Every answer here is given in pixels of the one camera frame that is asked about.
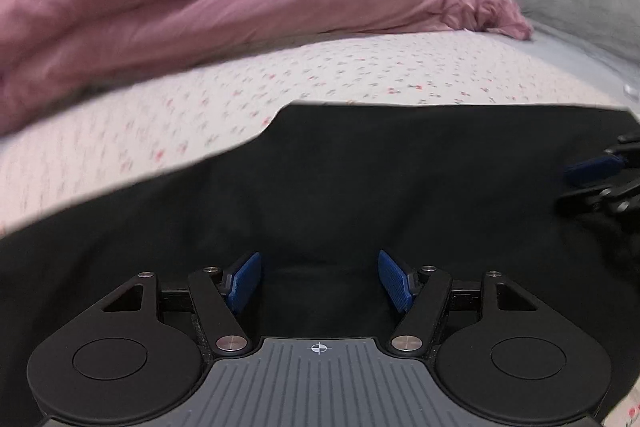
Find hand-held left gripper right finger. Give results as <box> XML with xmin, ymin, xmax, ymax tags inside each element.
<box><xmin>377</xmin><ymin>249</ymin><xmax>543</xmax><ymax>355</ymax></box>

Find grey bed blanket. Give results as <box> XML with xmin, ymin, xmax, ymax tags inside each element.
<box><xmin>510</xmin><ymin>19</ymin><xmax>640</xmax><ymax>112</ymax></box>

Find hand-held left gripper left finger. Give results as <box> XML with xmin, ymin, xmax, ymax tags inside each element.
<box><xmin>97</xmin><ymin>251</ymin><xmax>262</xmax><ymax>355</ymax></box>

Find black pants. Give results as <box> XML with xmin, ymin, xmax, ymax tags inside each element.
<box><xmin>0</xmin><ymin>101</ymin><xmax>640</xmax><ymax>427</ymax></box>

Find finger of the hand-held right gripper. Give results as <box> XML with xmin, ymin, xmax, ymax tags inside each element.
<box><xmin>556</xmin><ymin>184</ymin><xmax>640</xmax><ymax>218</ymax></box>
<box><xmin>562</xmin><ymin>134</ymin><xmax>640</xmax><ymax>186</ymax></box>

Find white floral bedsheet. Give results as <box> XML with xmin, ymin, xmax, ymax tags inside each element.
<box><xmin>0</xmin><ymin>29</ymin><xmax>618</xmax><ymax>238</ymax></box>

